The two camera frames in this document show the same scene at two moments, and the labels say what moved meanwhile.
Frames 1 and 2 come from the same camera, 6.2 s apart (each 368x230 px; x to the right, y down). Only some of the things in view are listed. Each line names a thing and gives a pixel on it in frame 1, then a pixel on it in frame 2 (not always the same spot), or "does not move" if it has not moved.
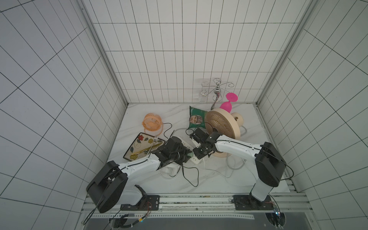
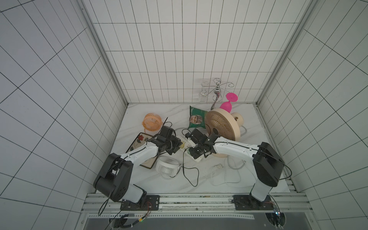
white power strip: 191,145 does not move
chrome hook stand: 216,92 does not move
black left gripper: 184,151 -> 177,143
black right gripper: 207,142 does not move
